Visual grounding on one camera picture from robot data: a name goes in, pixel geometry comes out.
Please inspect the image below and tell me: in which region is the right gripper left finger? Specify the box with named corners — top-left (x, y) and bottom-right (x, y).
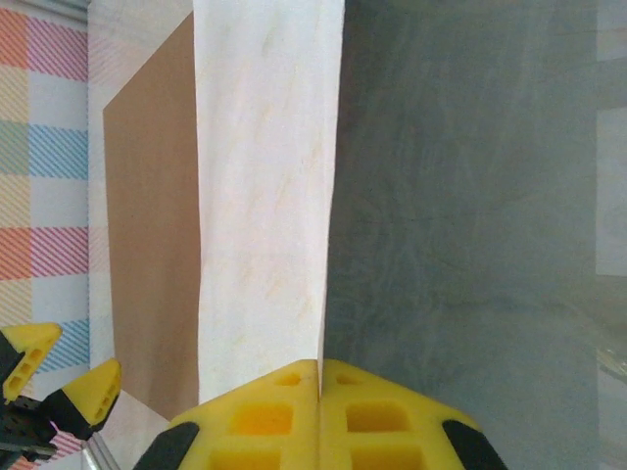
top-left (134, 359), bottom-right (322, 470)

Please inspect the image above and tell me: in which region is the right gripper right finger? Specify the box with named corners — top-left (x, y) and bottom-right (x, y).
top-left (320, 359), bottom-right (508, 470)

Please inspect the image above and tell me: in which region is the brown backing board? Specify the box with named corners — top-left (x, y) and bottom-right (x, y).
top-left (101, 13), bottom-right (203, 428)

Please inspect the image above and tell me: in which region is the blue wave photo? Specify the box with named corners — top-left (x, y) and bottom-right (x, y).
top-left (320, 0), bottom-right (627, 470)

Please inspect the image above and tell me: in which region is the aluminium side rail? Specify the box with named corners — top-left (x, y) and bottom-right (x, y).
top-left (80, 433), bottom-right (121, 470)

